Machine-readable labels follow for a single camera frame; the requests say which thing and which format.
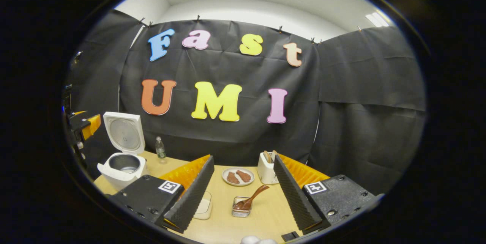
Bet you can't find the white rice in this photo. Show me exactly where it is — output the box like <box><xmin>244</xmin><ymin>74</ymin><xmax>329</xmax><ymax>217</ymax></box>
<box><xmin>196</xmin><ymin>198</ymin><xmax>210</xmax><ymax>215</ymax></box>

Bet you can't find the metal wire chopstick holder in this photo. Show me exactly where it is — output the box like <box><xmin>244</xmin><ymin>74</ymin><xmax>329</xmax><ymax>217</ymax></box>
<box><xmin>232</xmin><ymin>197</ymin><xmax>253</xmax><ymax>218</ymax></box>

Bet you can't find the white round plate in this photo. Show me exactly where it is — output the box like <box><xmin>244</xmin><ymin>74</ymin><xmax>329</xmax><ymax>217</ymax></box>
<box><xmin>222</xmin><ymin>167</ymin><xmax>255</xmax><ymax>187</ymax></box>

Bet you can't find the white toaster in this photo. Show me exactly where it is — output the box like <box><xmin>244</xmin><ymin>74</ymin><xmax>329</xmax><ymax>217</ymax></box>
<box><xmin>257</xmin><ymin>153</ymin><xmax>279</xmax><ymax>185</ymax></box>

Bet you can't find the clear rice container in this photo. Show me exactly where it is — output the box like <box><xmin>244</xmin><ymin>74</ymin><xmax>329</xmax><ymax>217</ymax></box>
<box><xmin>193</xmin><ymin>191</ymin><xmax>213</xmax><ymax>220</ymax></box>

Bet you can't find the ceiling light panel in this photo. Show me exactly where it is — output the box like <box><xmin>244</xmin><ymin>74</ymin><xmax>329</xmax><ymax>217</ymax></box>
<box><xmin>365</xmin><ymin>12</ymin><xmax>390</xmax><ymax>28</ymax></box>

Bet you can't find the black backdrop cloth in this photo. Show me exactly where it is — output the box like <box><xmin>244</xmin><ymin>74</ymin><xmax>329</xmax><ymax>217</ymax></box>
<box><xmin>65</xmin><ymin>9</ymin><xmax>426</xmax><ymax>195</ymax></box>

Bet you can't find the brown wooden spoon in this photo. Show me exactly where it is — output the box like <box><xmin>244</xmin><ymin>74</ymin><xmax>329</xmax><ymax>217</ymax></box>
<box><xmin>233</xmin><ymin>185</ymin><xmax>270</xmax><ymax>211</ymax></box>

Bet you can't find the clear water bottle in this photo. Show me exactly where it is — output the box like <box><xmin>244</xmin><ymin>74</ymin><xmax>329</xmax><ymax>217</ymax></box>
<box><xmin>155</xmin><ymin>136</ymin><xmax>167</xmax><ymax>160</ymax></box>

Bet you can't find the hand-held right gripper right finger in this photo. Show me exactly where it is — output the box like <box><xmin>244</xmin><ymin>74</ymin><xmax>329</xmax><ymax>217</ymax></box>
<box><xmin>273</xmin><ymin>154</ymin><xmax>380</xmax><ymax>233</ymax></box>

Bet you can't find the white rice cooker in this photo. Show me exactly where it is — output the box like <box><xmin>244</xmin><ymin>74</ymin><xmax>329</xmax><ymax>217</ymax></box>
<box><xmin>97</xmin><ymin>112</ymin><xmax>149</xmax><ymax>190</ymax></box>

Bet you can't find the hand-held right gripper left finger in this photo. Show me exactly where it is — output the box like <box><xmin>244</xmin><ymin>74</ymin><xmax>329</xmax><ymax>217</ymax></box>
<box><xmin>108</xmin><ymin>155</ymin><xmax>215</xmax><ymax>234</ymax></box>

